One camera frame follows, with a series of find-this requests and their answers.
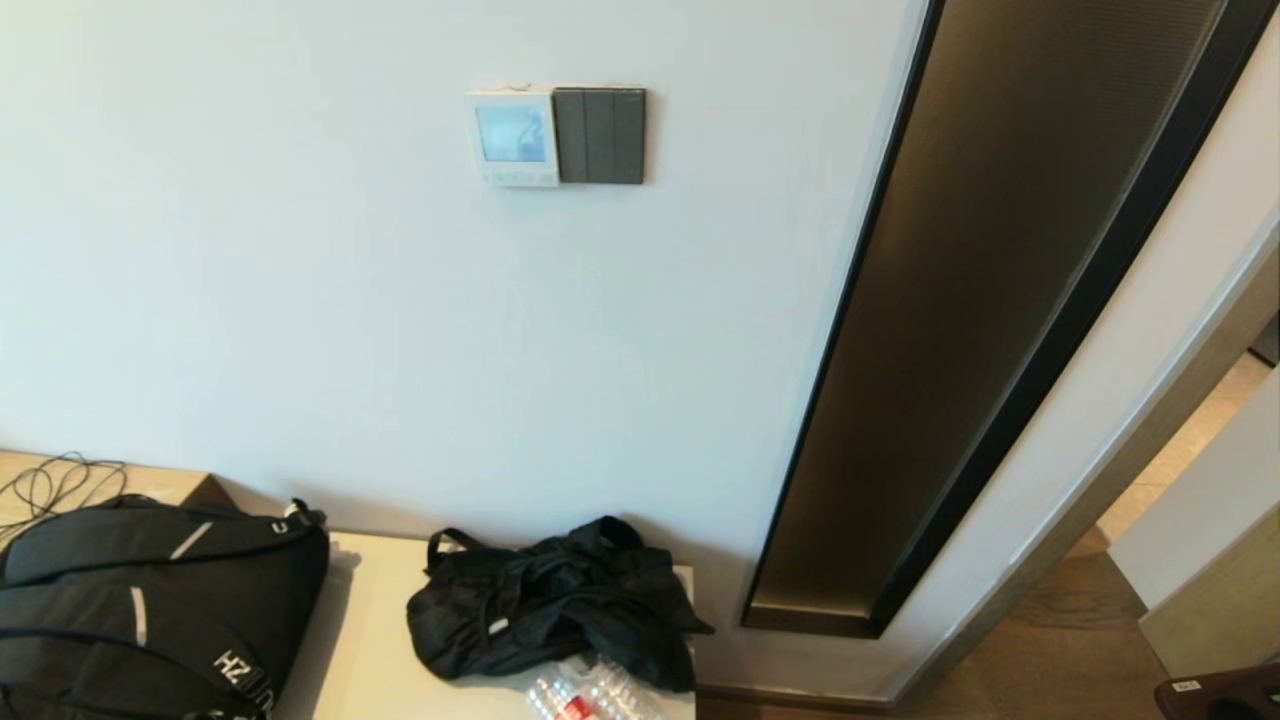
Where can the light wooden desk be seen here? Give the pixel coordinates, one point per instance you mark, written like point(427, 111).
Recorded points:
point(160, 482)

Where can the grey-brown door frame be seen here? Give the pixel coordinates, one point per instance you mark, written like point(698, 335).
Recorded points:
point(1130, 450)

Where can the dark object with white label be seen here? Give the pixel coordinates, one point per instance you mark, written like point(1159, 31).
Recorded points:
point(1225, 695)

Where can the crumpled black fabric bag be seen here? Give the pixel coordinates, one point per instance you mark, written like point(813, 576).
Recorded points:
point(560, 600)

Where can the clear bottle pack red label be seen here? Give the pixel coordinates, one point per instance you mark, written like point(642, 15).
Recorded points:
point(590, 698)

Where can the black backpack with white print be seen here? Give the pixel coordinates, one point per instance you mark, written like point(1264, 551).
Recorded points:
point(120, 610)

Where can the grey triple wall switch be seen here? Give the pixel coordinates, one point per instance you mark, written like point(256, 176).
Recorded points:
point(600, 135)

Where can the white low cabinet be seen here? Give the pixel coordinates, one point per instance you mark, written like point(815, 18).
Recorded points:
point(365, 640)

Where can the white wall thermostat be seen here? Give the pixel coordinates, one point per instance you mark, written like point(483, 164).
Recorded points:
point(512, 135)

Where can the beige wooden door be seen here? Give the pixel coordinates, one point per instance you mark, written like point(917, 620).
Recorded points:
point(1210, 520)

